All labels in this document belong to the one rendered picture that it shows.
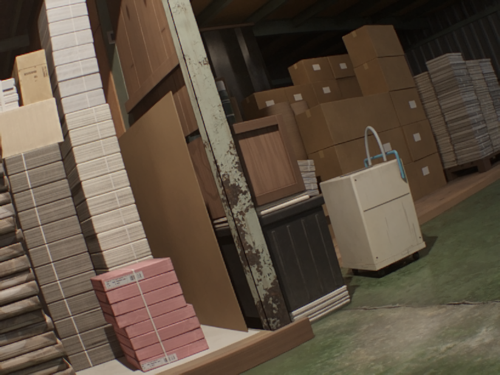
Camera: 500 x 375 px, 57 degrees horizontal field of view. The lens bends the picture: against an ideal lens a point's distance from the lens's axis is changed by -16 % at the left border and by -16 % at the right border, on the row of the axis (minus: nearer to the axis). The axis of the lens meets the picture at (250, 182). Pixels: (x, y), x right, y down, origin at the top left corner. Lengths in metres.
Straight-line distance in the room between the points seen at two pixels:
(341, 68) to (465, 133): 2.03
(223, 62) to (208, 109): 4.65
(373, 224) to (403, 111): 2.53
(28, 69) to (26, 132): 0.31
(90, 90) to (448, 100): 3.84
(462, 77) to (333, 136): 1.81
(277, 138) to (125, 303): 0.93
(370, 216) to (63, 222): 1.41
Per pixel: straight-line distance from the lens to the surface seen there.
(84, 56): 2.38
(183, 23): 2.08
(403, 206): 2.65
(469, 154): 5.31
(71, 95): 2.31
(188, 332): 1.93
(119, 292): 1.84
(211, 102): 2.00
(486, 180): 4.65
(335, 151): 4.20
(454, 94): 5.29
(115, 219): 2.23
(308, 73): 6.21
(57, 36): 2.41
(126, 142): 2.57
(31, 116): 2.25
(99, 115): 2.30
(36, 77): 2.34
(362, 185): 2.54
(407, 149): 4.86
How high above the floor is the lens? 0.61
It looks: 1 degrees up
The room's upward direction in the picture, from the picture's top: 18 degrees counter-clockwise
